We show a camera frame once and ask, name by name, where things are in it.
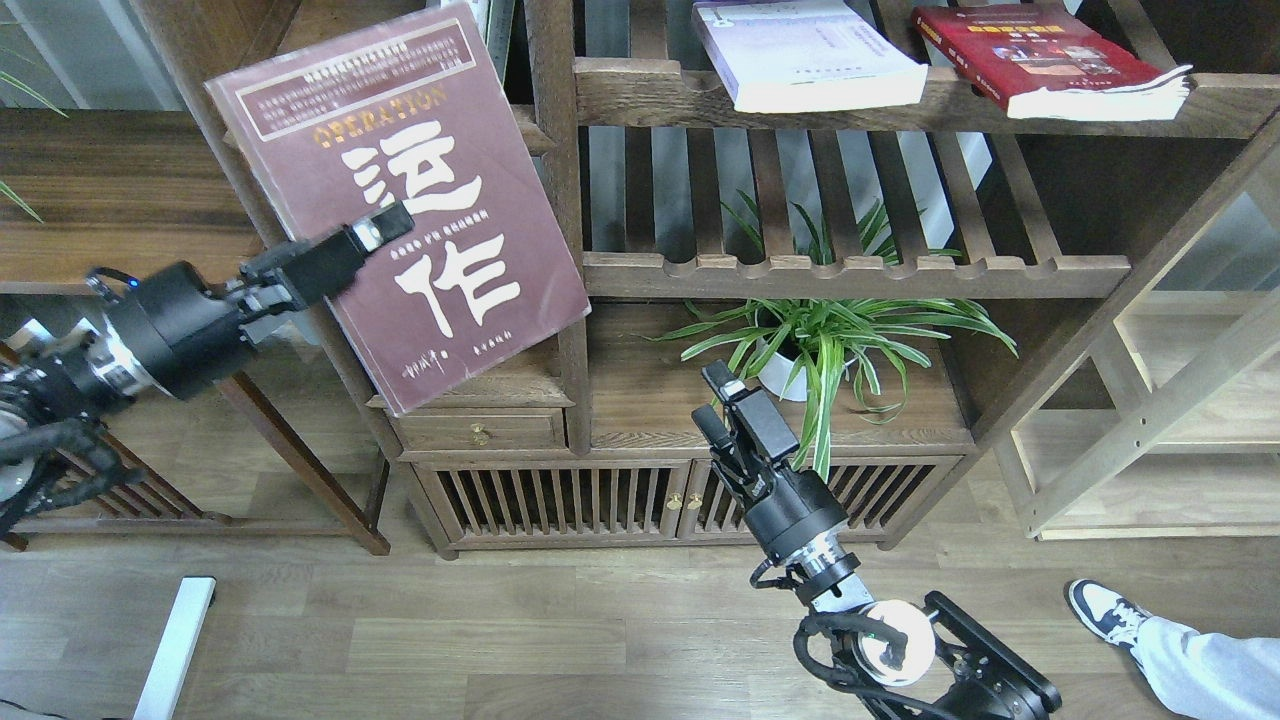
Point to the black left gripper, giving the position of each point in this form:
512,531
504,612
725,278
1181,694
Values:
175,332

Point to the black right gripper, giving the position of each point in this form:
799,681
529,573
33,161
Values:
791,514

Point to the maroon book with white characters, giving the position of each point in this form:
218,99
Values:
411,110

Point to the white thick book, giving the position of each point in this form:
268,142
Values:
787,57

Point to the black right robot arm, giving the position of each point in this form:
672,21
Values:
903,661

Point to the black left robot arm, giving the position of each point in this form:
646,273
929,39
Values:
54,450

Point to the light wooden shelf unit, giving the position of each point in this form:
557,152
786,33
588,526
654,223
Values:
1183,441

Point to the red book on shelf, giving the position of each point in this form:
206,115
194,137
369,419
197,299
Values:
1040,62

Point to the white plant pot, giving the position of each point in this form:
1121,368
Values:
784,375

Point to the green spider plant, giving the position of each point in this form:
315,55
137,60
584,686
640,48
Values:
830,339

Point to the dark upright book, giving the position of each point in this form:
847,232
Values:
494,19

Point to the dark wooden bookshelf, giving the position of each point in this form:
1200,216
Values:
667,195

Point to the green leaves at left edge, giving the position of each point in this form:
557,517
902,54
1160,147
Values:
44,107

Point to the white and navy sneaker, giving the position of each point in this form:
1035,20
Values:
1108,614

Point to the white metal bar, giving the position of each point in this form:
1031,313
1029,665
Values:
167,675

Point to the person leg grey trousers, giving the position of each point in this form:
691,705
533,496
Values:
1209,675

